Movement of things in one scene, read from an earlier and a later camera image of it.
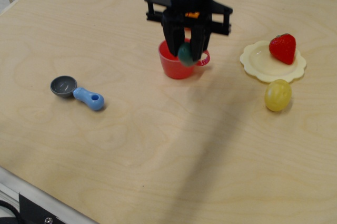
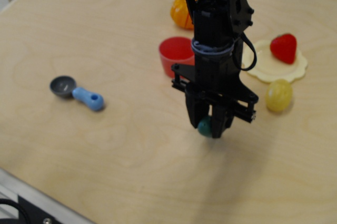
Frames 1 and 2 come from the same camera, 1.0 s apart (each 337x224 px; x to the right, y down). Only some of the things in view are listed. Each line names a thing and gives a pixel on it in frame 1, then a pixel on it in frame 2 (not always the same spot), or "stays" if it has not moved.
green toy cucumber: [185, 55] to [205, 126]
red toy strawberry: [283, 47] stays
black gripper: [188, 5] to [215, 75]
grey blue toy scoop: [65, 86] stays
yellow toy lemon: [277, 95] stays
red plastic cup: [171, 66] stays
